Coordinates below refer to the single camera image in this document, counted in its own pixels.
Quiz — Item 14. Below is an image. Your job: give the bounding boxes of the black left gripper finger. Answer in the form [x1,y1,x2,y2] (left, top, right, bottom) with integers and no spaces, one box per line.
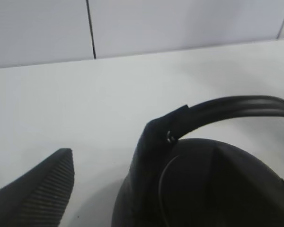
[0,148,74,227]

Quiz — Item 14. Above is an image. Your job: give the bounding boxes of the black cast iron teapot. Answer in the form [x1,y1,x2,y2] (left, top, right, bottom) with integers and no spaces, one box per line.
[111,96,284,227]

